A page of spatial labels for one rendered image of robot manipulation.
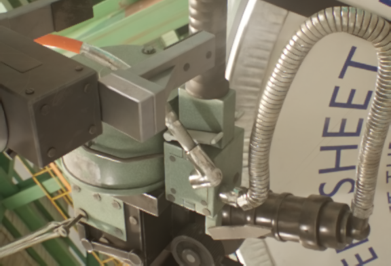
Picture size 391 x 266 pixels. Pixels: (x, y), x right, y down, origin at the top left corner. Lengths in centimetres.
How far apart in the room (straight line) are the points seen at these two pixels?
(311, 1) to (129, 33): 505
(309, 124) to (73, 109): 49
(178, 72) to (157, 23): 529
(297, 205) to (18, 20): 36
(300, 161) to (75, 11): 43
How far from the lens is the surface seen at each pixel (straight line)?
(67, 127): 37
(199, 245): 70
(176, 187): 63
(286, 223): 68
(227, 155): 61
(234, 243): 74
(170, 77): 40
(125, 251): 72
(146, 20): 569
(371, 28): 49
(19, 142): 38
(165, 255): 78
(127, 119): 37
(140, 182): 64
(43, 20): 50
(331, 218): 66
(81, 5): 52
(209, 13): 53
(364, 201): 62
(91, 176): 64
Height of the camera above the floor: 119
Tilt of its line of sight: 10 degrees up
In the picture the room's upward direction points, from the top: 114 degrees counter-clockwise
